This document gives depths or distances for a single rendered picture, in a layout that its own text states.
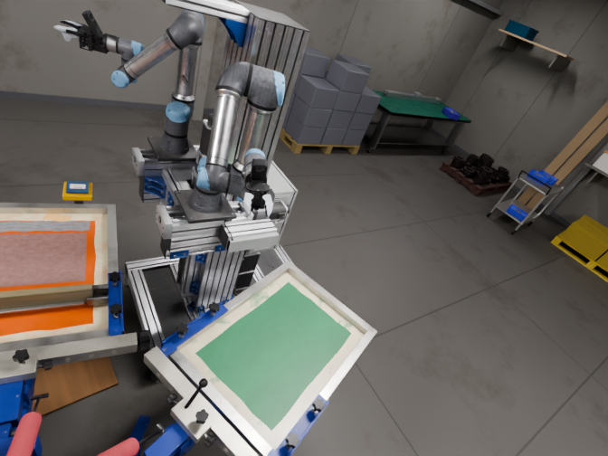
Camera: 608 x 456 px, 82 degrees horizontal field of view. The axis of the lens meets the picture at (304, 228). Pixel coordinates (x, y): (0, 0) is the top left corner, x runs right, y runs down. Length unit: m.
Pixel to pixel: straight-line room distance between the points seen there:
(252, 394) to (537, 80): 7.86
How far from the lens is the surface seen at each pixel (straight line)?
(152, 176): 2.05
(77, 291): 1.57
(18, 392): 1.40
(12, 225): 2.01
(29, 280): 1.77
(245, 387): 1.48
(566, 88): 8.27
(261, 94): 1.38
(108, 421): 2.45
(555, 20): 8.64
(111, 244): 1.83
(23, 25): 5.12
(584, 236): 6.89
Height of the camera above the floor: 2.25
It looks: 36 degrees down
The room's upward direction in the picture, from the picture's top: 23 degrees clockwise
